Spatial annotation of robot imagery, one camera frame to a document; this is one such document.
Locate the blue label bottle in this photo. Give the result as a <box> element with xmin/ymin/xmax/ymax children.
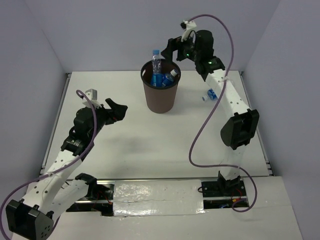
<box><xmin>161</xmin><ymin>69</ymin><xmax>178</xmax><ymax>87</ymax></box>
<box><xmin>201</xmin><ymin>88</ymin><xmax>218</xmax><ymax>102</ymax></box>

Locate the blue cap bottle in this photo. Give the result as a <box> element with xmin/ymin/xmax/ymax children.
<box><xmin>150</xmin><ymin>49</ymin><xmax>163</xmax><ymax>88</ymax></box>

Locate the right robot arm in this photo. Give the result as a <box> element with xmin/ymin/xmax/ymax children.
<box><xmin>161</xmin><ymin>30</ymin><xmax>260</xmax><ymax>196</ymax></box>

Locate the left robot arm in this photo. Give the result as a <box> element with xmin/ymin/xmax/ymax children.
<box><xmin>0</xmin><ymin>89</ymin><xmax>128</xmax><ymax>240</ymax></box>

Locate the brown plastic bin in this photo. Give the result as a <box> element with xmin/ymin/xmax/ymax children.
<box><xmin>140</xmin><ymin>58</ymin><xmax>181</xmax><ymax>114</ymax></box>

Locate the silver foil tape sheet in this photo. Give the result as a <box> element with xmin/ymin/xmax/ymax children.
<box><xmin>112</xmin><ymin>179</ymin><xmax>205</xmax><ymax>217</ymax></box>

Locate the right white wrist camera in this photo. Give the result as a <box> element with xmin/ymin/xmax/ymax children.
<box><xmin>180</xmin><ymin>20</ymin><xmax>197</xmax><ymax>42</ymax></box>

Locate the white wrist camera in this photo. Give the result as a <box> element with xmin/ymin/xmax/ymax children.
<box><xmin>180</xmin><ymin>20</ymin><xmax>197</xmax><ymax>42</ymax></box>
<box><xmin>82</xmin><ymin>88</ymin><xmax>103</xmax><ymax>109</ymax></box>

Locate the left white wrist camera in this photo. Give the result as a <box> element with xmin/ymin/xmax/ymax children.
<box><xmin>82</xmin><ymin>88</ymin><xmax>103</xmax><ymax>109</ymax></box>

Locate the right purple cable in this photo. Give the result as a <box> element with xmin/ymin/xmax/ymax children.
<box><xmin>188</xmin><ymin>14</ymin><xmax>258</xmax><ymax>213</ymax></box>

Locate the metal base rail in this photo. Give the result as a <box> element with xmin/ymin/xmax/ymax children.
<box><xmin>67</xmin><ymin>179</ymin><xmax>249</xmax><ymax>217</ymax></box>

